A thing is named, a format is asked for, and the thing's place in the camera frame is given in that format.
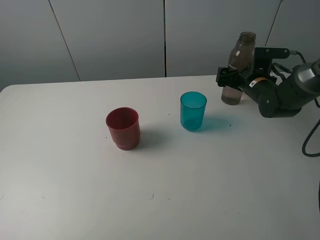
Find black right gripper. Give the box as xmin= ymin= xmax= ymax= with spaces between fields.
xmin=216 ymin=47 xmax=290 ymax=97

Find brown translucent water bottle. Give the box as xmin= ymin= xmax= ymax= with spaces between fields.
xmin=221 ymin=32 xmax=256 ymax=106

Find teal translucent plastic cup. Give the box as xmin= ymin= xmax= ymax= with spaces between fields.
xmin=180 ymin=91 xmax=207 ymax=132

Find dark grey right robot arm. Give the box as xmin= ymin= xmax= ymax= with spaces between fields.
xmin=216 ymin=47 xmax=320 ymax=118

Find red plastic cup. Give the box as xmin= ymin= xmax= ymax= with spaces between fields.
xmin=105 ymin=107 xmax=141 ymax=151

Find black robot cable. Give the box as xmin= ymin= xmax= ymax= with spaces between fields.
xmin=271 ymin=49 xmax=320 ymax=158

